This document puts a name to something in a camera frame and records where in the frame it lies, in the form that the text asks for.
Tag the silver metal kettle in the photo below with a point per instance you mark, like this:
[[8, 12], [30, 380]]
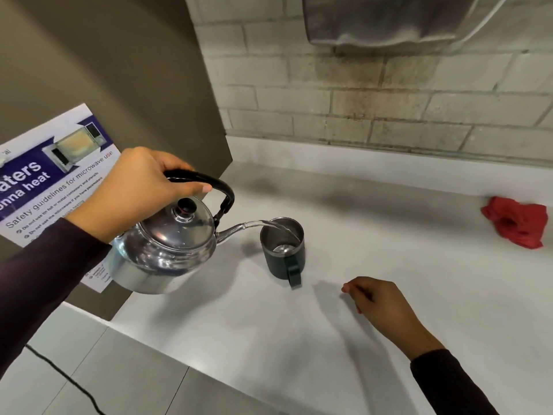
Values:
[[168, 246]]

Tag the red cloth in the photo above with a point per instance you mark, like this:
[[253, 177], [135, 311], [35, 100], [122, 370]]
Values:
[[516, 222]]

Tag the person's right hand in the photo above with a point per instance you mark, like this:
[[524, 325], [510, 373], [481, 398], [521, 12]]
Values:
[[384, 309]]

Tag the person's left forearm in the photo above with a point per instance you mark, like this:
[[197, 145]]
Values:
[[39, 280]]

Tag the person's left thumb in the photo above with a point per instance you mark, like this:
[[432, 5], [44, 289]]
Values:
[[190, 187]]

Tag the microwave safety poster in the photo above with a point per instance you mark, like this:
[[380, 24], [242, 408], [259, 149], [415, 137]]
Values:
[[52, 177]]

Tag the dark green metal mug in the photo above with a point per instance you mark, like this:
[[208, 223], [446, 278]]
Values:
[[284, 251]]

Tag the person's right fingers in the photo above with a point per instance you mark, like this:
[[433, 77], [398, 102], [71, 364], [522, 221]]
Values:
[[356, 293]]

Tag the person's right forearm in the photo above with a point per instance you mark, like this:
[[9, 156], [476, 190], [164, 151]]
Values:
[[451, 382]]

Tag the person's left hand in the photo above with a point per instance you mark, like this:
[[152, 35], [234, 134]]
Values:
[[129, 190]]

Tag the metal paper towel dispenser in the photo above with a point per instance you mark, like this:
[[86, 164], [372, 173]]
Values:
[[384, 19]]

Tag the brown cabinet side panel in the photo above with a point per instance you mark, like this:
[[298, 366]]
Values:
[[116, 125]]

